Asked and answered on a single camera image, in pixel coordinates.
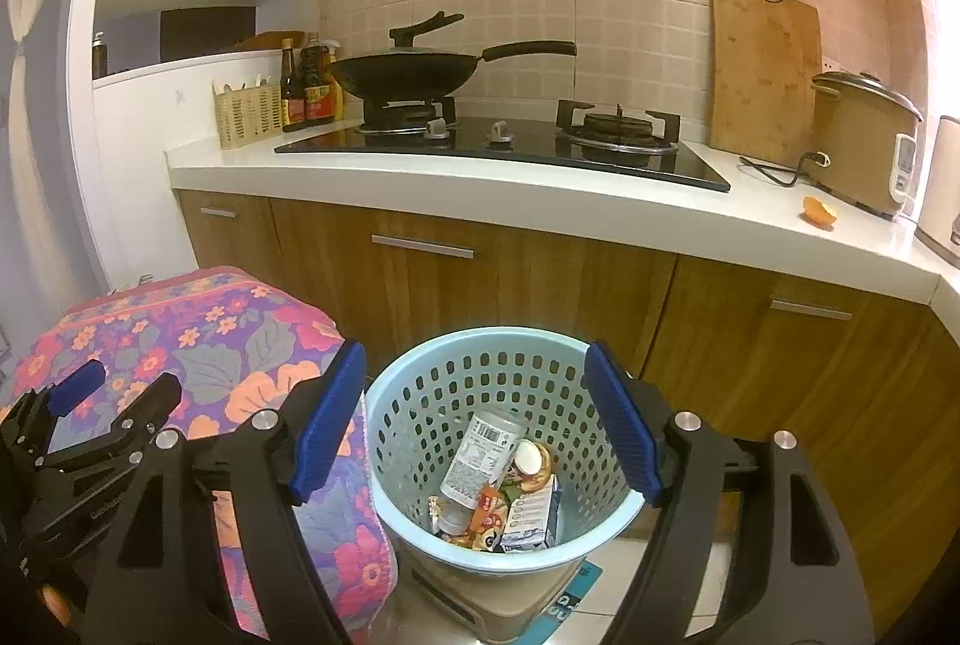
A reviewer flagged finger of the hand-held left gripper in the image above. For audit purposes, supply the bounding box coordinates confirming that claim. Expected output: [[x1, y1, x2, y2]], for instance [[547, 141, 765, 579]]
[[41, 373, 185, 475], [0, 358, 107, 466]]

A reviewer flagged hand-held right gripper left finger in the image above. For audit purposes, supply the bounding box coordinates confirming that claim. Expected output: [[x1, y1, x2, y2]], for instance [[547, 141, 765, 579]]
[[79, 339, 368, 645]]

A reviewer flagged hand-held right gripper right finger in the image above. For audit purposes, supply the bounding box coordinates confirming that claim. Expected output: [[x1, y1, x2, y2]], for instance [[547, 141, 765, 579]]
[[583, 339, 878, 645]]

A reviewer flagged light blue plastic basket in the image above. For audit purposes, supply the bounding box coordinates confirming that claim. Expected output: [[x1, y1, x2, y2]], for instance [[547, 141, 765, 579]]
[[365, 328, 647, 578]]

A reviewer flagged blue and white milk carton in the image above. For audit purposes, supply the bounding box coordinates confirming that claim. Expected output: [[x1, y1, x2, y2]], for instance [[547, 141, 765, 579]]
[[499, 472, 562, 550]]

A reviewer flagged white floral drink bottle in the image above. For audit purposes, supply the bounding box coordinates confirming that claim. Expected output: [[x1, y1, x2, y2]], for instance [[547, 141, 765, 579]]
[[441, 411, 530, 508]]

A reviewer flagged orange snack packet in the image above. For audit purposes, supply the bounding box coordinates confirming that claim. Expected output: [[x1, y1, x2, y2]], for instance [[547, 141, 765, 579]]
[[469, 484, 512, 550]]

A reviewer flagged white eggshell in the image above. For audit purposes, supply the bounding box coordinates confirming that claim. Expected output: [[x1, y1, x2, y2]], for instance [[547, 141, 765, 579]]
[[514, 441, 554, 492]]

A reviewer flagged wooden base cabinet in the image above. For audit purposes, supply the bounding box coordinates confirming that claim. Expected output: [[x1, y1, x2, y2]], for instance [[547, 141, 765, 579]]
[[172, 187, 960, 635]]

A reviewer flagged blue printed card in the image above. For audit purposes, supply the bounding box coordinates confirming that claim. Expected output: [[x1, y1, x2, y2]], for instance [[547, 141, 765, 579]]
[[544, 559, 605, 625]]

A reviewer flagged beige plastic box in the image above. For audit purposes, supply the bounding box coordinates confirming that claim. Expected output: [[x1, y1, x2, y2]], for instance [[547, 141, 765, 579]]
[[405, 561, 580, 643]]

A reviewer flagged white kitchen countertop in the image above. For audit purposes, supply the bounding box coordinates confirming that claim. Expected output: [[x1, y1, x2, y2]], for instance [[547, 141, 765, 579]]
[[165, 116, 960, 308]]

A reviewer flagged black glass gas hob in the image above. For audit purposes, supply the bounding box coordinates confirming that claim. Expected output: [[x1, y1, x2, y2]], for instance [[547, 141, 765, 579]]
[[274, 116, 732, 193]]

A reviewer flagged orange peel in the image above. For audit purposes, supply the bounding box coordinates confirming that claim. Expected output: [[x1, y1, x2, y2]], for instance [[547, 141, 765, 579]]
[[801, 195, 839, 230]]

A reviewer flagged black burner grate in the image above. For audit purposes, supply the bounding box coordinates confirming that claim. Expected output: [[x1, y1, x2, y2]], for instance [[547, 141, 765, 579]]
[[555, 99, 682, 155], [362, 96, 457, 130]]

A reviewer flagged beige utensil basket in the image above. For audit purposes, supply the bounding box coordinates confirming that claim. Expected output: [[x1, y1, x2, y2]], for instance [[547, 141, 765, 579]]
[[212, 79, 284, 149]]

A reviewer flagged slim dark sauce bottle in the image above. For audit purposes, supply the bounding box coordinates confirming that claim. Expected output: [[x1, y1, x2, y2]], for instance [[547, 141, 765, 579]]
[[280, 39, 305, 133]]

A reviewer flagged yellow sauce bottle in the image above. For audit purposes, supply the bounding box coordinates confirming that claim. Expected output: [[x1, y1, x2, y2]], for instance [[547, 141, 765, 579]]
[[330, 42, 347, 121]]

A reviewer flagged large dark sauce bottle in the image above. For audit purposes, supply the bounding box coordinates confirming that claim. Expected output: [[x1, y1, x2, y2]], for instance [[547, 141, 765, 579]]
[[301, 33, 337, 125]]

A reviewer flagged black wok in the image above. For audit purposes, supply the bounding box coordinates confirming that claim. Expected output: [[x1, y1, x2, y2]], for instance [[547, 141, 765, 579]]
[[330, 40, 578, 100]]

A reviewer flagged beige rice cooker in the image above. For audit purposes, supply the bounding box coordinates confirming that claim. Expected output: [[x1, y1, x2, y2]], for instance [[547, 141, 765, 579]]
[[810, 71, 925, 221]]

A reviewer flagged wooden cutting board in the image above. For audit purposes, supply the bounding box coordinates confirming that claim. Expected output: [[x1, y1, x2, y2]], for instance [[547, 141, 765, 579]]
[[709, 0, 824, 167]]

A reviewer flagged brown wooden tray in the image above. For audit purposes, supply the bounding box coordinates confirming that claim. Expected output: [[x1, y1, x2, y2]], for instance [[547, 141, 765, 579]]
[[232, 30, 305, 53]]

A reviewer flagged long metal cabinet handle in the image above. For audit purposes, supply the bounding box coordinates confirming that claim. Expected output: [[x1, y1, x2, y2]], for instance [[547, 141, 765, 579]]
[[371, 234, 476, 261], [770, 298, 854, 323]]

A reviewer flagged black power cable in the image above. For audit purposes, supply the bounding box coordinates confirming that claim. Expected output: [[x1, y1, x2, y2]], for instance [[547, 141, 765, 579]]
[[739, 152, 832, 189]]

